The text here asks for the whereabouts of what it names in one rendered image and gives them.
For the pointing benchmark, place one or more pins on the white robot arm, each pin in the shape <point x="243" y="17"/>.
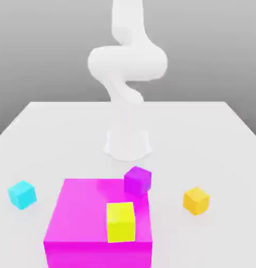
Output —
<point x="127" y="62"/>

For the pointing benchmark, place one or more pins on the small purple cube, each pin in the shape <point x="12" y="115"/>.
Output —
<point x="137" y="182"/>

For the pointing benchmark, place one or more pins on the small yellow cube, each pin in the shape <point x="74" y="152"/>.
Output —
<point x="121" y="224"/>

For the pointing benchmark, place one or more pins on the small orange cube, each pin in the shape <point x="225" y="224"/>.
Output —
<point x="195" y="201"/>

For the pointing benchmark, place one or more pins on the small cyan cube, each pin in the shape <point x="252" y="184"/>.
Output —
<point x="22" y="195"/>

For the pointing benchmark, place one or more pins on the large magenta box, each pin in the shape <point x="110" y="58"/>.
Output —
<point x="77" y="219"/>

